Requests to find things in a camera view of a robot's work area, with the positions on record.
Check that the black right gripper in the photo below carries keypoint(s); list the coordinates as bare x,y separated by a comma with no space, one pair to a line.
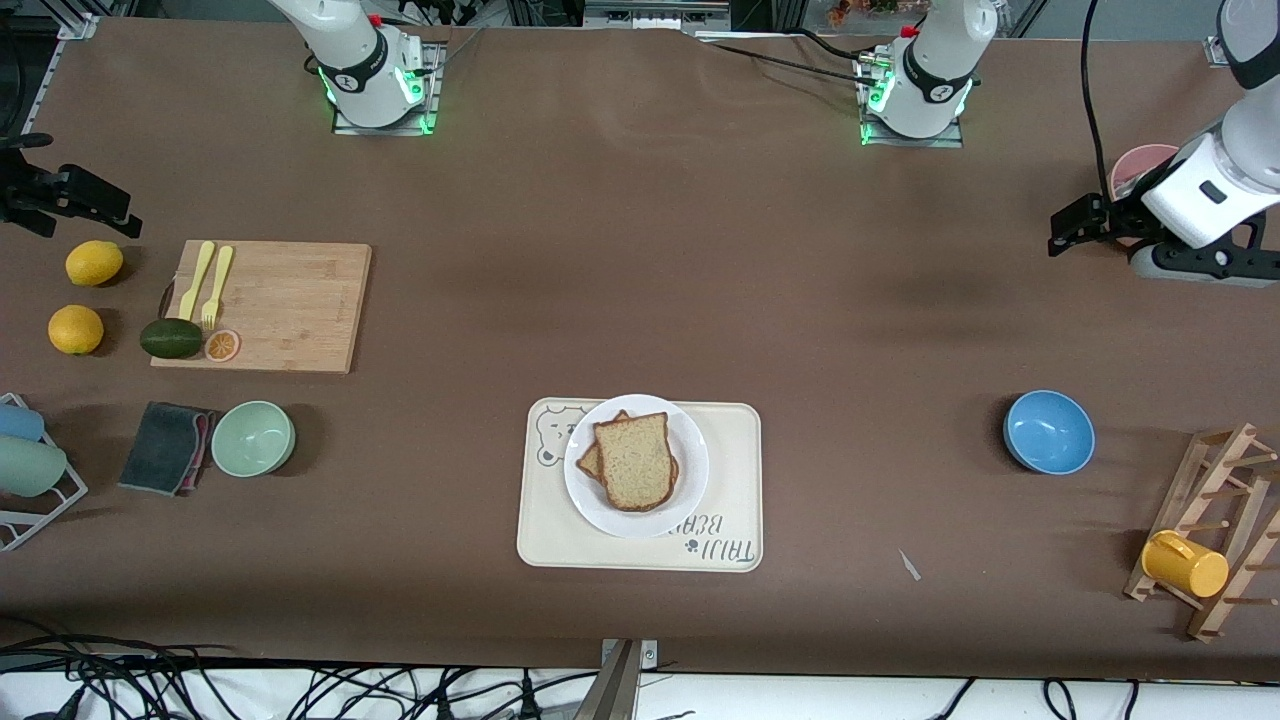
30,190

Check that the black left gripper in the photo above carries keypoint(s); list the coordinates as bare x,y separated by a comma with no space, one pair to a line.
1118,217

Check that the white round plate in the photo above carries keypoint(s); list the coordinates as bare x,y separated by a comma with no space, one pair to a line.
690,480

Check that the brown bread slice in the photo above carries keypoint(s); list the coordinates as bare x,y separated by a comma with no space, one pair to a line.
588,462
635,465

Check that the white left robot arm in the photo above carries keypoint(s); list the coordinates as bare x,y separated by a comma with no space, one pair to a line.
935,70

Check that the yellow lemon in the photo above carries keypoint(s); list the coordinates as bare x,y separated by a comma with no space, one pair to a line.
75,330
95,262

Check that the pink bowl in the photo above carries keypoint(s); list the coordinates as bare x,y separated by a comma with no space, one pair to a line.
1140,158

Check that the yellow plastic knife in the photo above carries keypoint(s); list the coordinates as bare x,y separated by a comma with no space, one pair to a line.
197,280

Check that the dark green avocado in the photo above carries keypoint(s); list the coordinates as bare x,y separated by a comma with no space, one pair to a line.
170,338

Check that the yellow plastic fork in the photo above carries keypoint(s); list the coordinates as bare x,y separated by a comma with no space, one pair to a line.
218,280

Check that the toy orange slice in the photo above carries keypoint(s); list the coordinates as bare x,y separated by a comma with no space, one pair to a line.
222,346

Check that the blue bowl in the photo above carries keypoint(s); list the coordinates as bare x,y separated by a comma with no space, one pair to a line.
1050,432

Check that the light blue cup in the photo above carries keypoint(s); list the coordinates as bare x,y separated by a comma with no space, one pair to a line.
18,422

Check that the wooden cutting board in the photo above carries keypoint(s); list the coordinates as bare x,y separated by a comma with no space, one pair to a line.
290,310

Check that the dark grey cloth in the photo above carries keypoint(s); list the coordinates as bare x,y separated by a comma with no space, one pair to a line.
160,450

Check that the pale green cup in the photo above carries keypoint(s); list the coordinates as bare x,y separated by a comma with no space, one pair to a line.
30,466

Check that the pink cloth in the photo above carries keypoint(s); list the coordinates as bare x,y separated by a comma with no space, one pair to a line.
208,440

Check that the wooden peg rack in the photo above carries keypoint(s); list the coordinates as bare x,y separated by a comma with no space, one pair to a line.
1176,500

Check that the pale green bowl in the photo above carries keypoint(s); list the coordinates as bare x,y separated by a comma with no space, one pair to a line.
252,440

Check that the yellow mug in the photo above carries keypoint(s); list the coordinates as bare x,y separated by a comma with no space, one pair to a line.
1190,570

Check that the grey tape scrap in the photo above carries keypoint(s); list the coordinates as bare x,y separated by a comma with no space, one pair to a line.
908,565

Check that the cream bear print tray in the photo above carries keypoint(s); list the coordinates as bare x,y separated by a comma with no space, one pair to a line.
735,450

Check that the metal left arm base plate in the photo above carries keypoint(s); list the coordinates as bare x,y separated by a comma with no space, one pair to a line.
945,138

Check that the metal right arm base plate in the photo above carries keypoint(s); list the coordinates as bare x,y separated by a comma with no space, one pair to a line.
350,127

